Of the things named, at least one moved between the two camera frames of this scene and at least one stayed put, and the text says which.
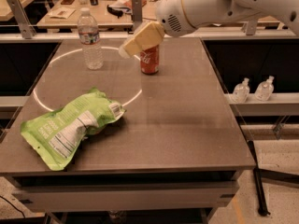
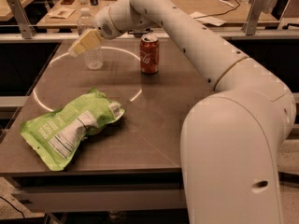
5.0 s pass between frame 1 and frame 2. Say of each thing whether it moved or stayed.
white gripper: moved
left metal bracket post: stayed
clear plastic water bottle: stayed
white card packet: stayed
